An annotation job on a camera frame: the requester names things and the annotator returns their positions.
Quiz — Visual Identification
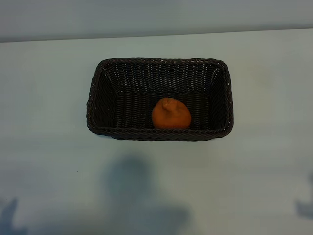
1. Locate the orange fruit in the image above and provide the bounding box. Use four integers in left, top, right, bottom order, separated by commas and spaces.
151, 97, 192, 130

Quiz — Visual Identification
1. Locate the dark brown wicker basket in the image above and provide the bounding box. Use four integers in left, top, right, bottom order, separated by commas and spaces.
85, 57, 234, 142

